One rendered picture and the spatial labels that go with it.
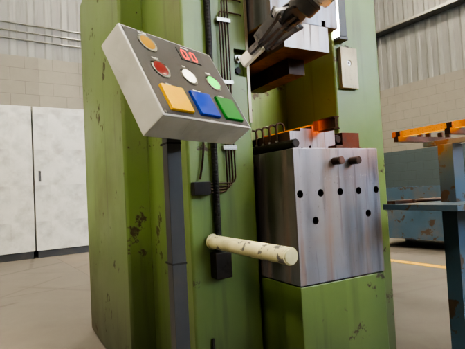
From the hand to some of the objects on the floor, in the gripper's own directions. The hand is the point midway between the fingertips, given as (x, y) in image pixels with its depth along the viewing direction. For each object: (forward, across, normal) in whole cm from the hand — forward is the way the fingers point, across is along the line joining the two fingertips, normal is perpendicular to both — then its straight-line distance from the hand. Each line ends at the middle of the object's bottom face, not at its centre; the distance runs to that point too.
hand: (251, 54), depth 109 cm
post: (+74, -9, -89) cm, 116 cm away
